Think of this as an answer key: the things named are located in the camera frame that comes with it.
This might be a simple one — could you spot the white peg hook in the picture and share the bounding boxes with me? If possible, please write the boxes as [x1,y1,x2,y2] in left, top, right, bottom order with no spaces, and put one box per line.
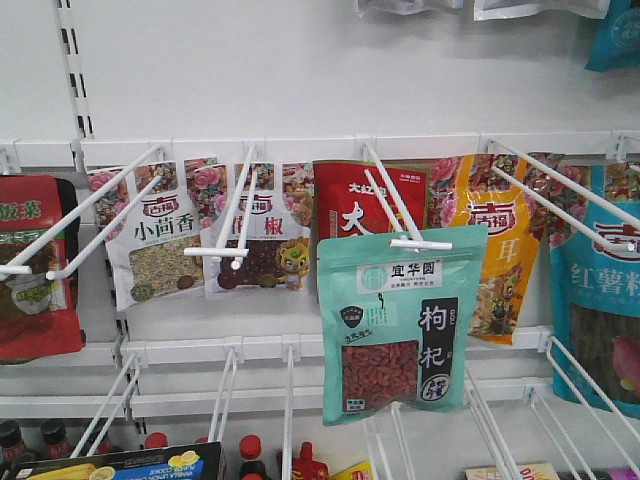
[183,144,261,271]
[363,141,453,252]
[1,144,163,280]
[486,138,639,256]

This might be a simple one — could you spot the blue sweet potato noodle bag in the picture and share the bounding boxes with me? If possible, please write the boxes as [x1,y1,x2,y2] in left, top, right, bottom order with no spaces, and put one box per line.
[547,163,639,417]

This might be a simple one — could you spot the white fennel seed packet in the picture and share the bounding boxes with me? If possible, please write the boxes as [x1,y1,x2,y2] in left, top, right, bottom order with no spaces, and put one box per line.
[95,157,217,311]

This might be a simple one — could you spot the white peppercorn spice packet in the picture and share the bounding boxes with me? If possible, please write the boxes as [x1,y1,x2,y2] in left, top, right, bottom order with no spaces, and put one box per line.
[196,163,314,298]

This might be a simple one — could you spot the red jujube bag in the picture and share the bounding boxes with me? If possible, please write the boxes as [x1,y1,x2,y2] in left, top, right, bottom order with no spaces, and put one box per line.
[313,160,427,240]

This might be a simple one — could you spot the white peg hook right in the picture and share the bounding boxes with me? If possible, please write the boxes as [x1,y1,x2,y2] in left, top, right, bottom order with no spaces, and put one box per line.
[486,138,639,256]

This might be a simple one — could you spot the white peg hook far left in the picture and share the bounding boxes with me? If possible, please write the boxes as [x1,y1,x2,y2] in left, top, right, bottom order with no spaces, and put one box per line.
[1,144,163,280]

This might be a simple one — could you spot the white peg hook centre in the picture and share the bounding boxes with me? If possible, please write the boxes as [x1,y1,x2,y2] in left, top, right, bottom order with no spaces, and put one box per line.
[363,141,453,252]

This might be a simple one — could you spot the teal goji berry pouch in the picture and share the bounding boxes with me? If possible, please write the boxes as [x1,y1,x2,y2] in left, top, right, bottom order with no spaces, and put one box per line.
[317,225,488,426]

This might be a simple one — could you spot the red pickled vegetable bag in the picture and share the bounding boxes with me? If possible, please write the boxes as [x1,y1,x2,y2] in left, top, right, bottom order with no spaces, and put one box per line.
[1,174,85,364]

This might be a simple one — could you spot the teal bag top right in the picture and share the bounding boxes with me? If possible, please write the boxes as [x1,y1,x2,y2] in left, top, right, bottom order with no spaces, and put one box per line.
[585,0,639,72]

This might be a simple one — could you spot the black Franzzi cookie box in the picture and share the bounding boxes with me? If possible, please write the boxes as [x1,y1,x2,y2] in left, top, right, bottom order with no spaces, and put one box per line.
[7,442,227,480]

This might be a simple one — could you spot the red cap sauce bottle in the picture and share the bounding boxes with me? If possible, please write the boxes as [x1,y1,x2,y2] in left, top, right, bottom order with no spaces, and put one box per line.
[239,434,268,479]

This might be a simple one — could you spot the yellow fungus snack bag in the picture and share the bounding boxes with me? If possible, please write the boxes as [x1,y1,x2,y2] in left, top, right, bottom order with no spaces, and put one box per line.
[427,154,541,344]

